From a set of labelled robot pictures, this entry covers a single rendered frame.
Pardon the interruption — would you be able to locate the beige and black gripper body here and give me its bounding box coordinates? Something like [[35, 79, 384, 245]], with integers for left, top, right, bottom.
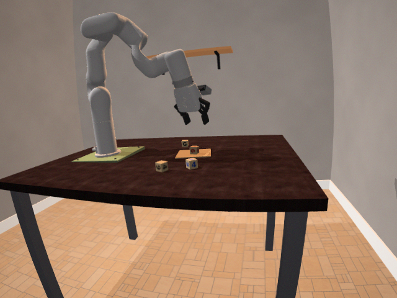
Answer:
[[174, 82, 204, 112]]

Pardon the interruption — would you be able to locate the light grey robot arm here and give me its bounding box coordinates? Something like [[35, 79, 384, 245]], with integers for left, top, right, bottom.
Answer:
[[81, 12, 194, 158]]

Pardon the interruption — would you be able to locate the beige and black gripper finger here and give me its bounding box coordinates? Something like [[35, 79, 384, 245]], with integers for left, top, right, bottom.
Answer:
[[174, 104, 190, 125], [199, 98, 210, 125]]

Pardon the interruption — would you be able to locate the orange flat mat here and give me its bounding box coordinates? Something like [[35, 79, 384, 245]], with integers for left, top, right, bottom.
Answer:
[[175, 149, 211, 159]]

